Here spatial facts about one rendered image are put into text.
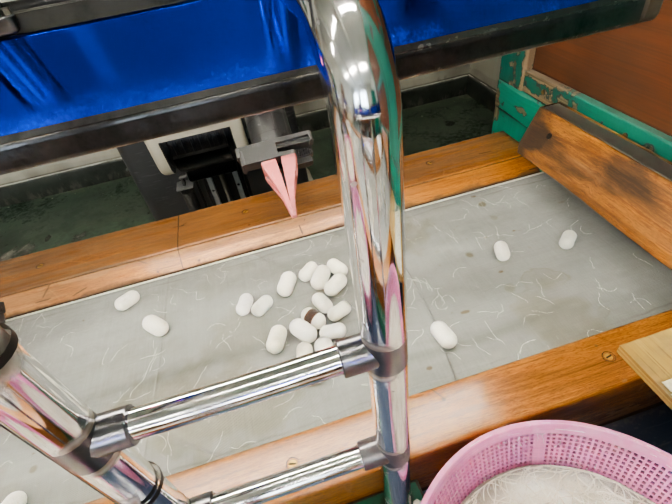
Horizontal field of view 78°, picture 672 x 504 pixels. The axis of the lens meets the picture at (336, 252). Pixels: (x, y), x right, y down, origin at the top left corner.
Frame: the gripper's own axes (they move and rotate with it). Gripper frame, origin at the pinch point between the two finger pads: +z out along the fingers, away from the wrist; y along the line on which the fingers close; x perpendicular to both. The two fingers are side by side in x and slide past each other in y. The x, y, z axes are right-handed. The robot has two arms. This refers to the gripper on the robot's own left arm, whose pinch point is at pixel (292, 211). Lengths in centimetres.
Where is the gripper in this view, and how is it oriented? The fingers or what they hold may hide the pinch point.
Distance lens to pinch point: 56.1
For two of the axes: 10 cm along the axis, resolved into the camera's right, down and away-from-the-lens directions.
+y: 9.6, -2.7, 1.0
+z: 2.9, 9.5, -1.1
